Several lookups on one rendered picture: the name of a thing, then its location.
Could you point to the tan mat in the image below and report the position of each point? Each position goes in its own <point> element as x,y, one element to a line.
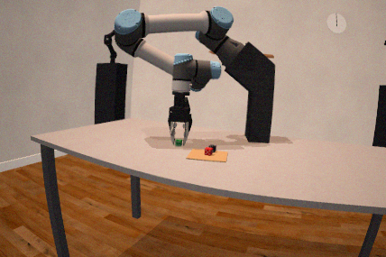
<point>218,156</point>

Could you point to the red die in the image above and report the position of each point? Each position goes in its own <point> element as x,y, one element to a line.
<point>208,151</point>

